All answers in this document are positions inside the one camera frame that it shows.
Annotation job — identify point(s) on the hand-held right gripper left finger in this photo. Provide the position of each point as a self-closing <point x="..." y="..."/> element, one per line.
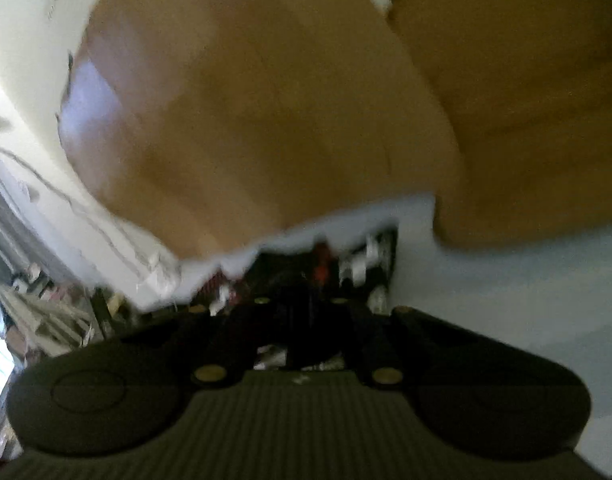
<point x="235" y="335"/>

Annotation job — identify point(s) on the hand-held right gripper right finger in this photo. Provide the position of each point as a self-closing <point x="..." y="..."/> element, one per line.
<point x="366" y="335"/>

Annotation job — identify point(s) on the black patterned knit sweater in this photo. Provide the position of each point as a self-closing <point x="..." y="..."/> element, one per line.
<point x="286" y="275"/>

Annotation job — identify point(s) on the white enamel mug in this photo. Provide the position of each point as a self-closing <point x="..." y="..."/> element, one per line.
<point x="158" y="275"/>

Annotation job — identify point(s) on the striped grey bed sheet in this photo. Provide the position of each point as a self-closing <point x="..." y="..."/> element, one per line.
<point x="511" y="285"/>

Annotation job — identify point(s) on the cluttered shelf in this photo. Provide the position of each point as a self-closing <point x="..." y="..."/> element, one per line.
<point x="45" y="305"/>

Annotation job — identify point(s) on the wooden headboard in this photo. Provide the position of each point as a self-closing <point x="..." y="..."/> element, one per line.
<point x="261" y="110"/>

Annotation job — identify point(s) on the brown cushion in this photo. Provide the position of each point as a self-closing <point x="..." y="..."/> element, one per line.
<point x="536" y="110"/>

